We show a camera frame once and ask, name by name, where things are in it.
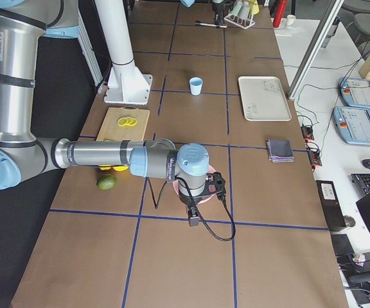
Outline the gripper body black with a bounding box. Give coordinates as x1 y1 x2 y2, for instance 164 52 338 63
211 1 224 15
179 192 201 209

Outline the steel muddler black tip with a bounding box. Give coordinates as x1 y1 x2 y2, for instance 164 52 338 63
195 21 227 29

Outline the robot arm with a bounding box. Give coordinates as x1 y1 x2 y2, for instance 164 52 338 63
0 1 209 226
180 0 226 26

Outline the green cup on rack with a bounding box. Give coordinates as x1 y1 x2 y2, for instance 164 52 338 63
230 1 243 16

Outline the white cup on rack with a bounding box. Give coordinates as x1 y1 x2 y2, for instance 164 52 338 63
238 2 250 20

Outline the white cup rack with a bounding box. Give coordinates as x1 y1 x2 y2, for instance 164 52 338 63
224 3 256 30

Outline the yellow cup on rack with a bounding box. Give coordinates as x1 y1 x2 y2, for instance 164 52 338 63
248 0 260 16

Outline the light blue plastic cup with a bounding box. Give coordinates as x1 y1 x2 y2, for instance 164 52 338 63
189 77 203 96

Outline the white small cup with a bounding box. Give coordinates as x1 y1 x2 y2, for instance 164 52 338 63
285 14 296 27

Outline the pink bowl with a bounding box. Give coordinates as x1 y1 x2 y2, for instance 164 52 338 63
172 165 216 205

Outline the red bottle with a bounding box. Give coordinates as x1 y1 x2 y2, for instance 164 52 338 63
272 0 288 28

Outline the yellow lemon lower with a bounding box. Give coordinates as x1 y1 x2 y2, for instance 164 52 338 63
112 166 128 172

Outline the green avocado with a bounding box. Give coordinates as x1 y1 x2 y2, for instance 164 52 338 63
96 174 118 191

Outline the cream bear tray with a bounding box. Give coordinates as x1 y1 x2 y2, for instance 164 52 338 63
238 76 292 122

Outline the lemon slices stack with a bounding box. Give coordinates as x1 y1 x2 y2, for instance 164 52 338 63
117 116 137 127

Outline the wooden cutting board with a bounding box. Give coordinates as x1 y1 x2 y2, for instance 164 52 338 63
96 107 150 141

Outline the black box device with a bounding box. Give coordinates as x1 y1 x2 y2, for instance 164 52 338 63
315 180 346 232

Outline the teach pendant far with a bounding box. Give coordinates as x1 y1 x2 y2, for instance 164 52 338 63
338 77 370 109

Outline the teach pendant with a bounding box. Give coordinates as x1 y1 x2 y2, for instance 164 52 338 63
333 107 370 146
338 77 370 109

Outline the black keyboard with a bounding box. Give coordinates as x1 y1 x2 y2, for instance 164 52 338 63
351 173 370 196

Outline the teach pendant near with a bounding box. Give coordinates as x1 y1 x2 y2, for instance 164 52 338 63
333 107 370 146

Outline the camera cable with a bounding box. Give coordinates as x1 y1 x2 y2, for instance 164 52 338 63
148 175 236 242

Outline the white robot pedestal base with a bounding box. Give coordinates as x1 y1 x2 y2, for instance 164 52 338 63
95 0 153 105

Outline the aluminium frame post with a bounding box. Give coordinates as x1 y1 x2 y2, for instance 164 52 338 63
288 0 344 100

